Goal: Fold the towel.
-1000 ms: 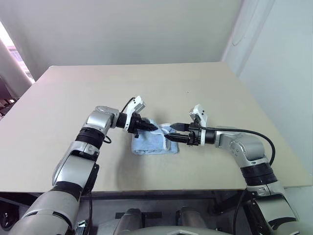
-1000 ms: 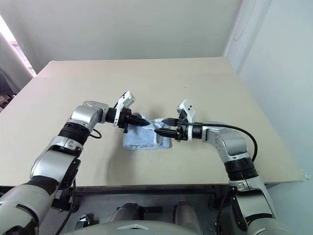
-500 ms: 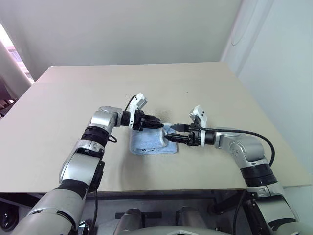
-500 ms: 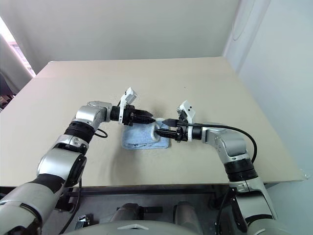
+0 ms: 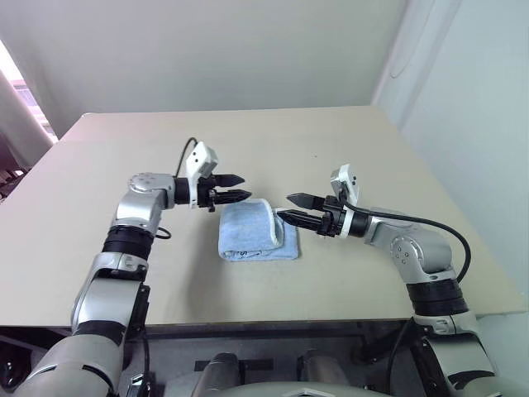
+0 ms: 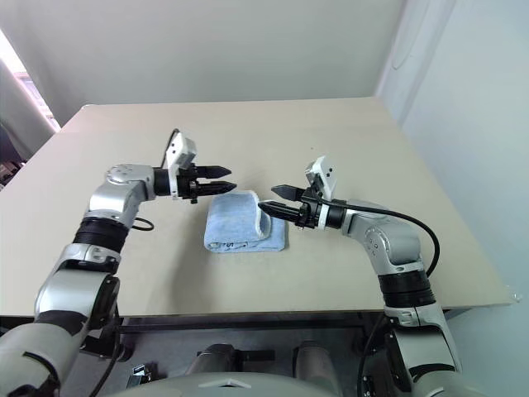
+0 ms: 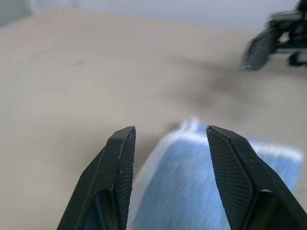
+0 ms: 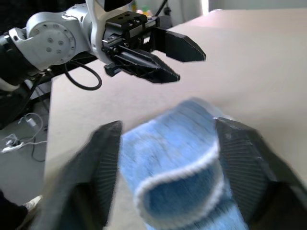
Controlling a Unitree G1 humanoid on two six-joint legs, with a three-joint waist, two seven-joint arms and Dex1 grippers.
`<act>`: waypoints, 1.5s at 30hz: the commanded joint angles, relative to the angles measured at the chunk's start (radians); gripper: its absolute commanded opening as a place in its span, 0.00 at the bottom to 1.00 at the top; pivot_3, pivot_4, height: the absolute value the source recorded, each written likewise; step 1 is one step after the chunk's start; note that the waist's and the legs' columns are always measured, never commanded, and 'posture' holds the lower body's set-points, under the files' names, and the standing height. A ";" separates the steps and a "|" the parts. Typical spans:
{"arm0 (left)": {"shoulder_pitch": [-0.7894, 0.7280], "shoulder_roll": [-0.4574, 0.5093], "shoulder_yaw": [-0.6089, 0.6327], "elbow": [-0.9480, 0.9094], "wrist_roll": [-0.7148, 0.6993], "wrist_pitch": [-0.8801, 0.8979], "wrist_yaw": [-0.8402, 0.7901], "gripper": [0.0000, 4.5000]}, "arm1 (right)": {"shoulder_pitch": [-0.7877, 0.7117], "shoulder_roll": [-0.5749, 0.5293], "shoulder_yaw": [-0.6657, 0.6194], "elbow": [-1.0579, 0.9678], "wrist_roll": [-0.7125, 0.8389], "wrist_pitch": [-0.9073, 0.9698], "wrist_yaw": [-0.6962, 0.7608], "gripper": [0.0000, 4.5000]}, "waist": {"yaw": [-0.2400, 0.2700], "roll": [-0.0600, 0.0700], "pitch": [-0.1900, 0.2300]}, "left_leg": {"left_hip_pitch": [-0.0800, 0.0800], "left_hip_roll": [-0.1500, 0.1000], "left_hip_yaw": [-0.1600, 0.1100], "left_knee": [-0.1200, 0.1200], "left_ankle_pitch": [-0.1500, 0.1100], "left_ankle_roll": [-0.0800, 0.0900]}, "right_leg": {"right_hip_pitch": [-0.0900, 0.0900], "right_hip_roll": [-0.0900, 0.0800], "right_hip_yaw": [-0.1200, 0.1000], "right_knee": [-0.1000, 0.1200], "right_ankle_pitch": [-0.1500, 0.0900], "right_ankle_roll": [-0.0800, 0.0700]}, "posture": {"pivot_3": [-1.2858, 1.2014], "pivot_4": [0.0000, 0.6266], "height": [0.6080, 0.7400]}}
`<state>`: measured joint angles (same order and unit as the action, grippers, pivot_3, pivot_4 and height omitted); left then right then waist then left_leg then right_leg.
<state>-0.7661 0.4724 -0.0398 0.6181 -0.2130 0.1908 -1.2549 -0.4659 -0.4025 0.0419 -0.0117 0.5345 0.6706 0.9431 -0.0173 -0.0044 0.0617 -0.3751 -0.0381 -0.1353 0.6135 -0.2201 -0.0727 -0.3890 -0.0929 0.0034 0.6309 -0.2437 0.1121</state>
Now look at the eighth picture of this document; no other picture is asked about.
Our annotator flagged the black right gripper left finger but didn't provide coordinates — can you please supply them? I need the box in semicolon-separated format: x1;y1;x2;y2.
31;120;123;230

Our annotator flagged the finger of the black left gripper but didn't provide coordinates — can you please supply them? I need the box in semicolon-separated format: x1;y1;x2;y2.
153;27;207;63
113;46;181;85

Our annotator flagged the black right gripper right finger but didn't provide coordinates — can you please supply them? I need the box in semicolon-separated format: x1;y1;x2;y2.
213;117;307;230

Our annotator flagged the light blue towel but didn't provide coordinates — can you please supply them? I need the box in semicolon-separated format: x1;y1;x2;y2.
118;96;250;230

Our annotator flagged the black background device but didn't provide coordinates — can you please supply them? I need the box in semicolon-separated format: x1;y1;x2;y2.
156;0;174;28

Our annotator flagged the white shoe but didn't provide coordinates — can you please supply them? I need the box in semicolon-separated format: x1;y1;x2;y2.
22;194;44;212

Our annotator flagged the white power strip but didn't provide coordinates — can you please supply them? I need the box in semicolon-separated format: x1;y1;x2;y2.
0;140;25;154

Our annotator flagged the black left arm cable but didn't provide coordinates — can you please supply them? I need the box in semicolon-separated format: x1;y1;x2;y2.
63;60;103;92

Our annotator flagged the thin black floor cable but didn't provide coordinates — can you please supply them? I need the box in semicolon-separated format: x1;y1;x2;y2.
30;138;48;163

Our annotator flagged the white adapter with cable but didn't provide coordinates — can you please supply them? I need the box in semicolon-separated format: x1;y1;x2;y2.
17;112;48;146

